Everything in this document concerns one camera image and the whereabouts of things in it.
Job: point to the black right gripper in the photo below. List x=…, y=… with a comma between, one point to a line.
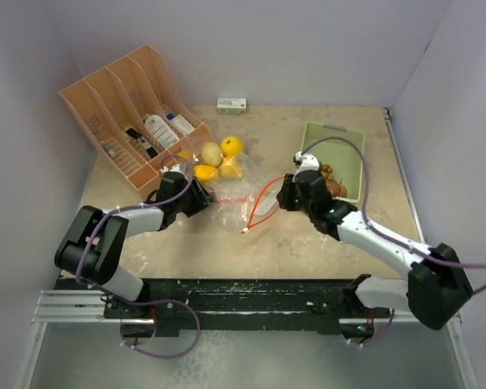
x=284, y=194

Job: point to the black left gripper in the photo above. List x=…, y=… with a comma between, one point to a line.
x=201, y=198

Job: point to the fake brown grape bunch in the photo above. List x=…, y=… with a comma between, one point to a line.
x=327, y=172

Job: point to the clear zip bag brown food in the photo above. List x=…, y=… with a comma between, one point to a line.
x=243, y=205

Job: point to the red fake apple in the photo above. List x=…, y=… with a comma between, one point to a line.
x=343, y=191

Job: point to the brown fake kiwi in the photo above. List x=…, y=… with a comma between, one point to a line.
x=333, y=187

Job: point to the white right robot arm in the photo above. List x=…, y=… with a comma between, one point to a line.
x=432, y=284

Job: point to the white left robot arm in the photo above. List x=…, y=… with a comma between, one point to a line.
x=92, y=246

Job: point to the yellow fake pepper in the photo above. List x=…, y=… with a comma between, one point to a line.
x=206, y=173

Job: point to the yellow fake pear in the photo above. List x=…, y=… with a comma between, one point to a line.
x=230, y=168

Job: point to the yellow fake food wedge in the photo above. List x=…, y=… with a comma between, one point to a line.
x=186, y=154

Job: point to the beige fake potato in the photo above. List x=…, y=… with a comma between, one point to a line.
x=212, y=154

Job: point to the yellow fake lemon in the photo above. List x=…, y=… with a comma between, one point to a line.
x=231, y=146

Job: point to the green perforated plastic basket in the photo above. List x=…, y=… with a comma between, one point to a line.
x=320, y=139

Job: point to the white blue cap tube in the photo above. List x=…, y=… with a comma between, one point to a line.
x=180, y=123

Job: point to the white lotion bottle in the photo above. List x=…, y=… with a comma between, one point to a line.
x=161, y=131

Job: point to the black yellow tool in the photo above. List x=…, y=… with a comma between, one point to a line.
x=147, y=151

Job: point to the small green white box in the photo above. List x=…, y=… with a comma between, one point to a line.
x=231, y=105

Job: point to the pink plastic file organizer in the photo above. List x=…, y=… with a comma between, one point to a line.
x=123, y=94

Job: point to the small clear vial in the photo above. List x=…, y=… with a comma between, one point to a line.
x=108, y=149

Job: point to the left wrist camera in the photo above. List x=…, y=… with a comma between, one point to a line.
x=179, y=167

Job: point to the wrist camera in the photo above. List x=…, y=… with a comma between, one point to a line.
x=179, y=167
x=306, y=161

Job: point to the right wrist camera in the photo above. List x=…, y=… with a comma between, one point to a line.
x=306, y=161

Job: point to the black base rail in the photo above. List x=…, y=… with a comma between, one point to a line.
x=172, y=305

